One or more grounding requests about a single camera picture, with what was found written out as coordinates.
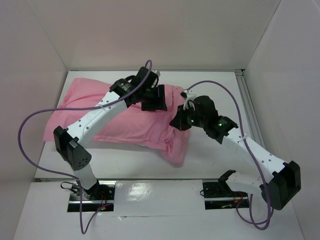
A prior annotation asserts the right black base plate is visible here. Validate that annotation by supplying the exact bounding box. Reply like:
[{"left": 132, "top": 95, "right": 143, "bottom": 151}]
[{"left": 199, "top": 179, "right": 249, "bottom": 210}]

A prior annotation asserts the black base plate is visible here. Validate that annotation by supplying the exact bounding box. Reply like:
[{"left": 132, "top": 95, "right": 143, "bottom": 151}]
[
  {"left": 60, "top": 181, "right": 116, "bottom": 213},
  {"left": 199, "top": 179, "right": 249, "bottom": 210}
]

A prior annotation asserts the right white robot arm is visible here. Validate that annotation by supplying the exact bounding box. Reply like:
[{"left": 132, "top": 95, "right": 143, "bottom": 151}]
[{"left": 170, "top": 91, "right": 301, "bottom": 211}]

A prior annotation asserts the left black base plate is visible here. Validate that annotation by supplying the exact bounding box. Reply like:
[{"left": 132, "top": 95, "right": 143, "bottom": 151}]
[{"left": 60, "top": 181, "right": 116, "bottom": 213}]

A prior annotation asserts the pink satin pillowcase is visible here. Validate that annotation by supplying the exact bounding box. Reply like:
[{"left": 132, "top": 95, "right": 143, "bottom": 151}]
[{"left": 42, "top": 78, "right": 190, "bottom": 167}]

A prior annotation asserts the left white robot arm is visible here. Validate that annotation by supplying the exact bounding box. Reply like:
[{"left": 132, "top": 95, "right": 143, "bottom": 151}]
[{"left": 53, "top": 78, "right": 167, "bottom": 200}]

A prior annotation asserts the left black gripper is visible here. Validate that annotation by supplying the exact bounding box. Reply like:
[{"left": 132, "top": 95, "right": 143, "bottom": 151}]
[{"left": 139, "top": 84, "right": 167, "bottom": 112}]

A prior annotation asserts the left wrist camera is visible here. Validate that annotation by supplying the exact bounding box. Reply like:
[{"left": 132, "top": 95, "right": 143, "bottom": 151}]
[{"left": 132, "top": 66, "right": 159, "bottom": 88}]

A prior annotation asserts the aluminium frame rail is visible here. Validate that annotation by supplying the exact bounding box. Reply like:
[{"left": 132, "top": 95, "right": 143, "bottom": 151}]
[{"left": 234, "top": 69, "right": 266, "bottom": 148}]

